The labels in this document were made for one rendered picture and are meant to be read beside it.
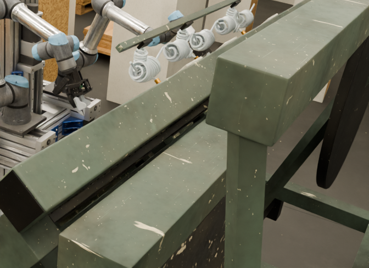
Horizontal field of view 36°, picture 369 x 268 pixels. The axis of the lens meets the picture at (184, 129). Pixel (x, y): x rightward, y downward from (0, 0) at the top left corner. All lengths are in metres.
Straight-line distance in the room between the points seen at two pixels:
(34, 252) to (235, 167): 0.46
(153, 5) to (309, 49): 4.45
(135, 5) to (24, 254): 4.36
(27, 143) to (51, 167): 1.91
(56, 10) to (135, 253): 4.04
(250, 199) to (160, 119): 0.56
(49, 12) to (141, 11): 0.91
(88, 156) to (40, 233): 0.17
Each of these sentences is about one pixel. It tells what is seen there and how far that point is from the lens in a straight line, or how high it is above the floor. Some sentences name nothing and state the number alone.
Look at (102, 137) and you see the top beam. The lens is 1.18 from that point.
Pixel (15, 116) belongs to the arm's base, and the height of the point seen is 1.09.
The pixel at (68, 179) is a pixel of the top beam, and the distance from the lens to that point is 1.07.
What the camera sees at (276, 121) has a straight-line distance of 0.73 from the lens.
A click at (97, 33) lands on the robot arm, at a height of 1.39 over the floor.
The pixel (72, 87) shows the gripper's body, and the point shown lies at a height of 1.44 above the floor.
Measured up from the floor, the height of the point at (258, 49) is 2.20.
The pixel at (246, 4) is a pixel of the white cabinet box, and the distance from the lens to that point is 7.77.
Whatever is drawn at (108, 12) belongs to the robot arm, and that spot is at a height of 1.57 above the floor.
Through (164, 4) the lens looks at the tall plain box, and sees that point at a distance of 5.20.
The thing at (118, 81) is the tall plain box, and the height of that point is 0.24.
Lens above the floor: 2.44
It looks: 27 degrees down
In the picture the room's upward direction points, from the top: 9 degrees clockwise
